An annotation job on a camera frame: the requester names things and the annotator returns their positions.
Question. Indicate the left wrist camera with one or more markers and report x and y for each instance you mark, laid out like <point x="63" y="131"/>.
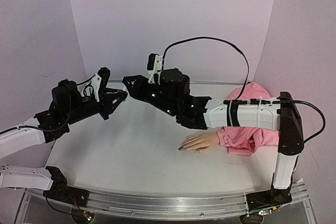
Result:
<point x="101" y="79"/>

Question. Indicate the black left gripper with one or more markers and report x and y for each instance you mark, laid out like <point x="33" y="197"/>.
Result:
<point x="108" y="106"/>

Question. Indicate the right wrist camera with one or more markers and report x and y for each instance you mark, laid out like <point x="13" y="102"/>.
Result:
<point x="154" y="68"/>

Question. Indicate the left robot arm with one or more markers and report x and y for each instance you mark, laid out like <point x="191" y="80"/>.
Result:
<point x="68" y="106"/>

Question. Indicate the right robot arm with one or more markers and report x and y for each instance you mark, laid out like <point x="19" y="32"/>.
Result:
<point x="170" y="92"/>

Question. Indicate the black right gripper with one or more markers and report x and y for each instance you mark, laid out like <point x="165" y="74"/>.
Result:
<point x="145" y="87"/>

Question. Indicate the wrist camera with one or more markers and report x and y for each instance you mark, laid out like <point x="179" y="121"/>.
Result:
<point x="154" y="68"/>
<point x="101" y="79"/>

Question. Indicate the pink hoodie cloth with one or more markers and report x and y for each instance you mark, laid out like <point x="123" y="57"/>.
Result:
<point x="247" y="140"/>

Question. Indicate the mannequin hand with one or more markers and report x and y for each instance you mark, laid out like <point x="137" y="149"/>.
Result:
<point x="202" y="143"/>

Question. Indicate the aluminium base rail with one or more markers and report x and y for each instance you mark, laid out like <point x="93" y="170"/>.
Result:
<point x="81" y="206"/>

